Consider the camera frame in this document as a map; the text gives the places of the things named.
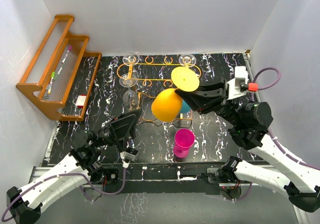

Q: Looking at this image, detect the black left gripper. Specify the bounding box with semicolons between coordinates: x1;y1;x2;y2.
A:
93;108;142;151

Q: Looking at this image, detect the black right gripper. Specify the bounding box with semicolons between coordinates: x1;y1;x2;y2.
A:
175;77;243;127

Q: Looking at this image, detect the blue plastic goblet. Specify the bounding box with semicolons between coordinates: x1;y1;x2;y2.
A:
179;100;191;114

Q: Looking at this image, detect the clear wine glass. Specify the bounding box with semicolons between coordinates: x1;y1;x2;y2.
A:
122;52;140;70
119;74;139;111
178;53;197;69

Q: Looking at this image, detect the orange plastic goblet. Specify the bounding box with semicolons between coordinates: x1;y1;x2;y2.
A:
151;66;200;123

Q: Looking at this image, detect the pink plastic goblet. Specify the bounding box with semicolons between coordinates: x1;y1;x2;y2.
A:
173;128;195;158

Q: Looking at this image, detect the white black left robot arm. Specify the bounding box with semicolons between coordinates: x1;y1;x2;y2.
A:
1;108;142;224

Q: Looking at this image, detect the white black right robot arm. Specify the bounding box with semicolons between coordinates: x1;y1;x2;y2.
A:
175;78;320;213

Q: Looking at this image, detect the orange wooden shelf rack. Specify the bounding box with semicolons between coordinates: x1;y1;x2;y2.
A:
16;14;102;122

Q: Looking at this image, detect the small red white box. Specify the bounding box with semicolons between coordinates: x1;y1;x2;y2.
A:
75;95;87;108

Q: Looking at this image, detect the green capped marker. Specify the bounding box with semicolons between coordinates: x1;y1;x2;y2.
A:
47;71;56;95

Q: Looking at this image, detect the purple capped marker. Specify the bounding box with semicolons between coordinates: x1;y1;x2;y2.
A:
61;45;73;65

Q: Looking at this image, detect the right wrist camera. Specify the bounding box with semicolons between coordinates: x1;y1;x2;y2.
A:
226;66;258;101

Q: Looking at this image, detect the gold wire glass rack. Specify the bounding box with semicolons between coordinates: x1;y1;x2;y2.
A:
116;55;202;106

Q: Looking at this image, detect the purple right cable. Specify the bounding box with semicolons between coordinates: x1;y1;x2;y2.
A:
219;67;320;202

